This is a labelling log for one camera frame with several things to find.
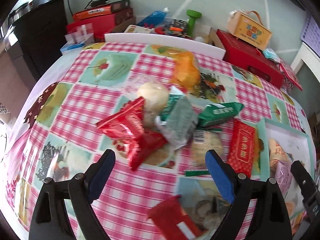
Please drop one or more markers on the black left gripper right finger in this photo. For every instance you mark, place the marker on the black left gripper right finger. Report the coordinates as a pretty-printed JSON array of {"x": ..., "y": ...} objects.
[{"x": 270, "y": 219}]

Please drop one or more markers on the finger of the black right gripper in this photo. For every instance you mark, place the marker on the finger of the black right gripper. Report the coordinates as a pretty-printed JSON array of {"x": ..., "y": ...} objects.
[{"x": 309, "y": 192}]

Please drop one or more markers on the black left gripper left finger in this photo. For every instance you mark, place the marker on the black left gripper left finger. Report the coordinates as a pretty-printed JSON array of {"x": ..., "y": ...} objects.
[{"x": 50, "y": 219}]

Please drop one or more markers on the red gold-lettered cake packet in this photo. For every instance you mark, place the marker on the red gold-lettered cake packet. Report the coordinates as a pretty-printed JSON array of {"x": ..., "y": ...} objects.
[{"x": 242, "y": 148}]

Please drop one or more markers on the small red snack packet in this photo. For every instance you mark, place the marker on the small red snack packet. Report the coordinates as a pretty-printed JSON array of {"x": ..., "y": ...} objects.
[{"x": 172, "y": 220}]

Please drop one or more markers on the clear green-edged cake packet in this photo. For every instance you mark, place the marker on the clear green-edged cake packet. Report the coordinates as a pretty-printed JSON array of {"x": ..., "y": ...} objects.
[{"x": 202, "y": 141}]

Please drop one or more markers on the green mung bean biscuit packet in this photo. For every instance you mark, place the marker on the green mung bean biscuit packet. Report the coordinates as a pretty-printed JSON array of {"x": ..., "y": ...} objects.
[{"x": 219, "y": 113}]

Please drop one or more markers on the grey-green snack packet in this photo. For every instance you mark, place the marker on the grey-green snack packet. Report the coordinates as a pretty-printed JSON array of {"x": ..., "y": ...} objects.
[{"x": 178, "y": 120}]

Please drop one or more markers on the pink snack packet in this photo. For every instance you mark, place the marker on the pink snack packet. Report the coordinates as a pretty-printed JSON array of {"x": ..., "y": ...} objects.
[{"x": 283, "y": 176}]

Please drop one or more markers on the beige snack packet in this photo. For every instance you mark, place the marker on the beige snack packet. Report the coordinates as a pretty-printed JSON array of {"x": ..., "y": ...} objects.
[{"x": 276, "y": 154}]

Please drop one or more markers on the teal cardboard box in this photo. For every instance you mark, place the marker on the teal cardboard box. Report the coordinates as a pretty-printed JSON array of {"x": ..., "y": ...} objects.
[{"x": 299, "y": 145}]

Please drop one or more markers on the white shelf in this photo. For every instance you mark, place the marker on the white shelf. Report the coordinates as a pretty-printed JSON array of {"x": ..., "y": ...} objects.
[{"x": 306, "y": 55}]

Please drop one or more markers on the pink checkered tablecloth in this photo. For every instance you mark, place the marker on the pink checkered tablecloth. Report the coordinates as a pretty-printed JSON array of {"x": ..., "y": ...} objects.
[{"x": 64, "y": 139}]

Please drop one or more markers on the large red gift box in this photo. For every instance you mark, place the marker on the large red gift box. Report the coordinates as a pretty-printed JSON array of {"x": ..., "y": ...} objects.
[{"x": 247, "y": 57}]

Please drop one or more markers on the round bun in clear bag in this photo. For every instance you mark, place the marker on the round bun in clear bag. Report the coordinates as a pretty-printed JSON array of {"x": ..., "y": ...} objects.
[{"x": 155, "y": 94}]

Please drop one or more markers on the orange snack bag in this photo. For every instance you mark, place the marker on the orange snack bag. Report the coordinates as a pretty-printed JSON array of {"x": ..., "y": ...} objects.
[{"x": 186, "y": 72}]

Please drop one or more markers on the purple plastic basket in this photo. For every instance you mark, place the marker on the purple plastic basket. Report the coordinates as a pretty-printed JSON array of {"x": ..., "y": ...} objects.
[{"x": 311, "y": 34}]

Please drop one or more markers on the blue tissue pack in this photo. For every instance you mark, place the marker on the blue tissue pack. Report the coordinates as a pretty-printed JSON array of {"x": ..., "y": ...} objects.
[{"x": 71, "y": 46}]

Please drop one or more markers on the clear acrylic box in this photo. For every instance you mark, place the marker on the clear acrylic box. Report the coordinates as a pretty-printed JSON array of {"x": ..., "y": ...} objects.
[{"x": 80, "y": 34}]

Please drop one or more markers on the black cabinet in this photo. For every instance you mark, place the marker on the black cabinet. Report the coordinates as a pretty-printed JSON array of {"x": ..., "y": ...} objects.
[{"x": 41, "y": 34}]

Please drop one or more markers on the brown cardboard box of toys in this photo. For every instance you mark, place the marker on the brown cardboard box of toys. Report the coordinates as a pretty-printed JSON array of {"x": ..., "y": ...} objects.
[{"x": 171, "y": 27}]

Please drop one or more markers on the red box stack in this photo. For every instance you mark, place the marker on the red box stack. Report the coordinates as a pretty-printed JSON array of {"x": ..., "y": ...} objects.
[{"x": 104, "y": 24}]

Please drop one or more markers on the green dumbbell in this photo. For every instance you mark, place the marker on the green dumbbell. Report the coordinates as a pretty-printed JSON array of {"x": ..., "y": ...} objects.
[{"x": 193, "y": 16}]

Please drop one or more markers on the blue water bottle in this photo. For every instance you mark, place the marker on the blue water bottle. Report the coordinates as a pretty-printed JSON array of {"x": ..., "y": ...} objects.
[{"x": 154, "y": 19}]

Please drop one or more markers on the orange flat box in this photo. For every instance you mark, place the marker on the orange flat box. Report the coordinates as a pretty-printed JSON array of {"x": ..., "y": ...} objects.
[{"x": 106, "y": 9}]

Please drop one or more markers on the tan carry box with handle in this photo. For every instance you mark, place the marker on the tan carry box with handle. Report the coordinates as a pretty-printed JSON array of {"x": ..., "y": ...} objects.
[{"x": 248, "y": 26}]

